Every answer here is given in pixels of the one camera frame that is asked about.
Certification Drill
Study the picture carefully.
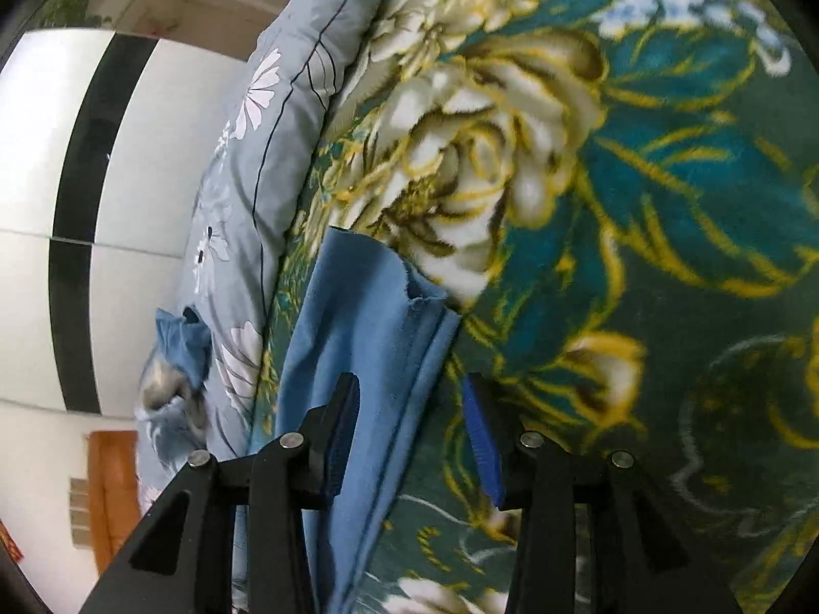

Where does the green floral blanket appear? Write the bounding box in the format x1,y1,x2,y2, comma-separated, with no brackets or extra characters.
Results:
246,0,819,614

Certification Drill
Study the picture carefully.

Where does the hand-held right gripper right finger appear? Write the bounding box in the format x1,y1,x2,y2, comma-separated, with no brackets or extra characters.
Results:
462,374,746,614

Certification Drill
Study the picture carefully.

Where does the white and black wardrobe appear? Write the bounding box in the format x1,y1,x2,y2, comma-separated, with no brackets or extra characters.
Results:
0,29,257,577

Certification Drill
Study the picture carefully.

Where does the blue garment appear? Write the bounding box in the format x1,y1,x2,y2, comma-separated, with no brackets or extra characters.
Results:
273,228,462,614

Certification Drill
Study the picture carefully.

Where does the orange wooden door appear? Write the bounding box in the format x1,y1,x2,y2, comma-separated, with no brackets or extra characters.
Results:
87,430,143,575

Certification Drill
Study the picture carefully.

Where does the grey floral quilt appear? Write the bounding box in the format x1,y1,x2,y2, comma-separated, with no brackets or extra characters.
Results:
134,0,411,614

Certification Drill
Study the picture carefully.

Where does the green plant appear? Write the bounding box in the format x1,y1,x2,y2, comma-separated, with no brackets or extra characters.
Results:
39,0,103,29

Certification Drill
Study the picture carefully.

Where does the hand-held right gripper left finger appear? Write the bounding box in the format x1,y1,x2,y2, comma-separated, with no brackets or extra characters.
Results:
80,371,360,614

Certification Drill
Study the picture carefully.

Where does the blue cloth piece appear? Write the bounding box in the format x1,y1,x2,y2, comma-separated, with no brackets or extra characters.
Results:
154,305,213,391

